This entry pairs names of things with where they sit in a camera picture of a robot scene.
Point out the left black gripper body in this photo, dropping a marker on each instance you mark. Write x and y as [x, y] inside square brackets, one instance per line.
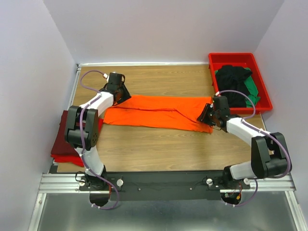
[122, 94]

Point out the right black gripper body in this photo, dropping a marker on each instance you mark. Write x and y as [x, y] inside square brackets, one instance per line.
[208, 115]

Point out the orange t shirt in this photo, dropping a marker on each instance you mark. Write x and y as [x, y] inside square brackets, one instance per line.
[160, 112]

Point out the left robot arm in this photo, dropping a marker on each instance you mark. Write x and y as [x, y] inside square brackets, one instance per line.
[81, 127]

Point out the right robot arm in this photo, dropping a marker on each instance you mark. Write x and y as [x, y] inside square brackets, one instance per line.
[269, 154]

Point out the black t shirt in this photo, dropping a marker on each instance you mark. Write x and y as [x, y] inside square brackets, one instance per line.
[233, 78]

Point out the green t shirt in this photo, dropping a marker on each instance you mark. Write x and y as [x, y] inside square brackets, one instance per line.
[251, 89]

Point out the red plastic bin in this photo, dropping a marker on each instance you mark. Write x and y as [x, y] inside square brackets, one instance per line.
[246, 60]

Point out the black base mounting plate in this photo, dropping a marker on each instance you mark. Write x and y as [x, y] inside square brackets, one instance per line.
[163, 186]

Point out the dark red folded shirt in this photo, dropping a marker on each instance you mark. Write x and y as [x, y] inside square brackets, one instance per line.
[60, 146]

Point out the bright red folded shirt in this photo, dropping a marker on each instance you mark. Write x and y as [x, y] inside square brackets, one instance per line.
[72, 158]

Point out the aluminium extrusion rail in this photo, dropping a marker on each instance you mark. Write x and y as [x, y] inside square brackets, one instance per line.
[268, 205]

